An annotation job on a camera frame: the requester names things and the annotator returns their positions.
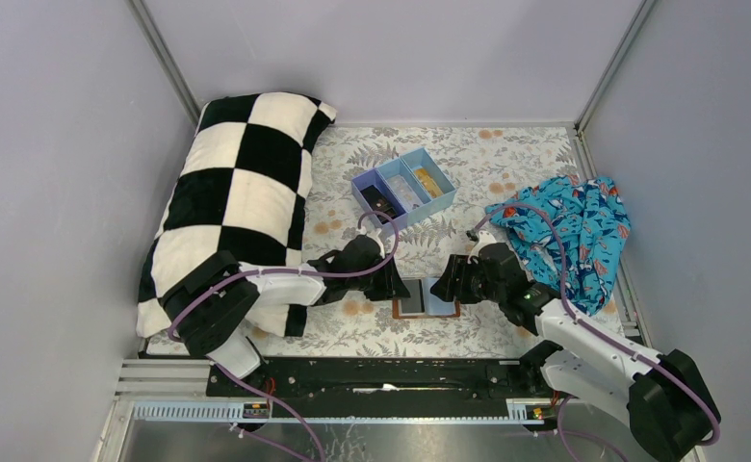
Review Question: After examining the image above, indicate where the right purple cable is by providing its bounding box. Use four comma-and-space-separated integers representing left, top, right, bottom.
467, 202, 722, 462

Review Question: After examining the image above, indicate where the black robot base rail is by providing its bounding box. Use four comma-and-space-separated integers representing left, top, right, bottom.
206, 357, 566, 422

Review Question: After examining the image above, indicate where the black item in box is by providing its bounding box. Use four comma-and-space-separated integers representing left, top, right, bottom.
361, 185, 399, 218

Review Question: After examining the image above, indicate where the black white checkered pillow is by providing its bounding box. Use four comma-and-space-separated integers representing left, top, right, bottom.
136, 92, 337, 338

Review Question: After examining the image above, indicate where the white slotted cable duct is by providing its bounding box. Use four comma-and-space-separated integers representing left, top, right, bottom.
132, 400, 545, 425

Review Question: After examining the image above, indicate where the dark grey credit card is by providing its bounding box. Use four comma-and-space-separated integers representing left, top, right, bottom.
399, 279, 425, 316

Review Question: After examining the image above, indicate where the brown leather card holder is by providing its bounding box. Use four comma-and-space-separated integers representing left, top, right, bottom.
392, 277, 461, 320

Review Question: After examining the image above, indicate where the blue patterned cloth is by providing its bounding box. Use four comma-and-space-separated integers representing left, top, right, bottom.
489, 175, 631, 316

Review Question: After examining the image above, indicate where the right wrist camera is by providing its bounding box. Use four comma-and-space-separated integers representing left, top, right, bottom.
467, 230, 497, 258

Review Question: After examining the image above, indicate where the blue compartment organizer box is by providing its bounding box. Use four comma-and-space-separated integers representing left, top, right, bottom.
350, 147, 457, 233

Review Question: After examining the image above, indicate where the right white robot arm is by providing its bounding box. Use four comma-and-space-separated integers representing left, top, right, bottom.
430, 244, 721, 461

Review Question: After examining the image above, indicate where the silver grey credit card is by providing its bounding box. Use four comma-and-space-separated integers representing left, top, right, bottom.
387, 175, 423, 211

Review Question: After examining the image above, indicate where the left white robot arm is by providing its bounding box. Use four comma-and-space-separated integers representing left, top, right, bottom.
162, 234, 410, 378

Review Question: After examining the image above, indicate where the floral table mat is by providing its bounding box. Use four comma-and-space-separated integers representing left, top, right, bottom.
146, 125, 626, 359

